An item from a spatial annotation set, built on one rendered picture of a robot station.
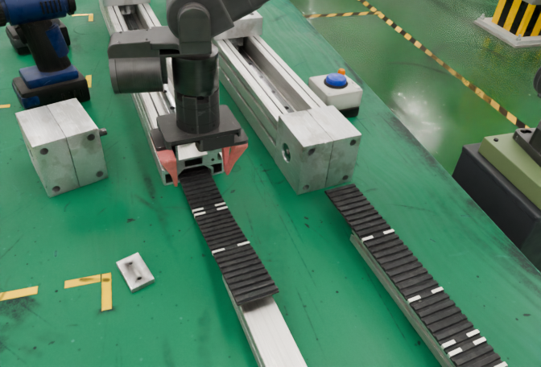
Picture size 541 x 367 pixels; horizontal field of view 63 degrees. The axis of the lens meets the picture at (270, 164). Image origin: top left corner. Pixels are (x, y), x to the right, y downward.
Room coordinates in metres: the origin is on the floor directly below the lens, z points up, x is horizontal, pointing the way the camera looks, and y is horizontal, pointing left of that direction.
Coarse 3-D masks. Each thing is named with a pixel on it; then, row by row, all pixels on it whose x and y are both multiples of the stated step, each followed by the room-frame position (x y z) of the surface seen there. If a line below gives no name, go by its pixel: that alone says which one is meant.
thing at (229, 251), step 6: (228, 246) 0.38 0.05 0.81; (234, 246) 0.38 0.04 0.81; (240, 246) 0.38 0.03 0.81; (246, 246) 0.38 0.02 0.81; (216, 252) 0.37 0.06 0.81; (222, 252) 0.37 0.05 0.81; (228, 252) 0.37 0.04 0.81; (234, 252) 0.37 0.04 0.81; (240, 252) 0.37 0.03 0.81; (216, 258) 0.36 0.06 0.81
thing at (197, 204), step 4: (212, 196) 0.49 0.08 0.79; (216, 196) 0.49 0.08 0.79; (220, 196) 0.49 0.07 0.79; (192, 200) 0.48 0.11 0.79; (196, 200) 0.48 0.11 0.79; (200, 200) 0.48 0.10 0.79; (204, 200) 0.48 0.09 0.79; (208, 200) 0.48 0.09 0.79; (212, 200) 0.48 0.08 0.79; (216, 200) 0.48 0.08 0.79; (220, 200) 0.48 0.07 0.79; (192, 204) 0.47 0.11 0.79; (196, 204) 0.47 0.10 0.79; (200, 204) 0.47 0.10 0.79; (204, 204) 0.47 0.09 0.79; (208, 204) 0.47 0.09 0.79; (212, 204) 0.47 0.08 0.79; (192, 208) 0.46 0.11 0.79
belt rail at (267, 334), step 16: (256, 304) 0.30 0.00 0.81; (272, 304) 0.30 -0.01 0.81; (240, 320) 0.29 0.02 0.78; (256, 320) 0.27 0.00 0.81; (272, 320) 0.28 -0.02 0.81; (256, 336) 0.26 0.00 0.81; (272, 336) 0.26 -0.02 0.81; (288, 336) 0.26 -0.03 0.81; (256, 352) 0.25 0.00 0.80; (272, 352) 0.24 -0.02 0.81; (288, 352) 0.24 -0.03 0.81
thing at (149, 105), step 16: (112, 16) 0.97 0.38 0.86; (128, 16) 1.05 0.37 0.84; (144, 16) 0.99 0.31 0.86; (112, 32) 0.97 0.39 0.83; (144, 96) 0.64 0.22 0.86; (160, 96) 0.70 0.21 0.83; (144, 112) 0.63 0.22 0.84; (160, 112) 0.59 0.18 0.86; (144, 128) 0.65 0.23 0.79; (192, 144) 0.57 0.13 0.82; (176, 160) 0.53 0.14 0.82; (192, 160) 0.55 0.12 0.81; (208, 160) 0.55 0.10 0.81
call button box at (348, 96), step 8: (312, 80) 0.79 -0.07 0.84; (320, 80) 0.79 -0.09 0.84; (352, 80) 0.80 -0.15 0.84; (312, 88) 0.78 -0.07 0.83; (320, 88) 0.76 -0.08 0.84; (328, 88) 0.76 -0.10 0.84; (336, 88) 0.76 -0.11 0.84; (344, 88) 0.77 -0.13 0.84; (352, 88) 0.77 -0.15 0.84; (360, 88) 0.77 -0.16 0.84; (320, 96) 0.75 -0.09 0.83; (328, 96) 0.73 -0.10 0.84; (336, 96) 0.74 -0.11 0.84; (344, 96) 0.75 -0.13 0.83; (352, 96) 0.76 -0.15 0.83; (360, 96) 0.76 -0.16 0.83; (328, 104) 0.73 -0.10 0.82; (336, 104) 0.74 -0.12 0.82; (344, 104) 0.75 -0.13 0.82; (352, 104) 0.76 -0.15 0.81; (344, 112) 0.75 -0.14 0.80; (352, 112) 0.76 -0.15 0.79
